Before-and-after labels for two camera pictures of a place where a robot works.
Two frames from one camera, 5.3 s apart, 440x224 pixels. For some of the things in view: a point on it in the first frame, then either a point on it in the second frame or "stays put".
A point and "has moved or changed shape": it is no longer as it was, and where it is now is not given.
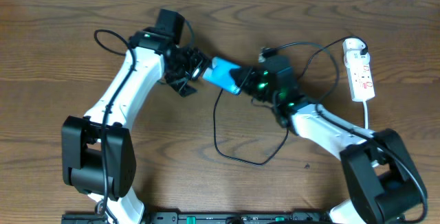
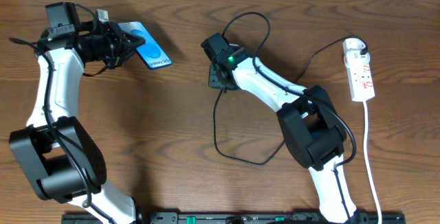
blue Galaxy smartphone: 218,73 has moved or changed shape
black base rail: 232,218 stays put
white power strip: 360,80 stays put
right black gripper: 244,82 → 212,79
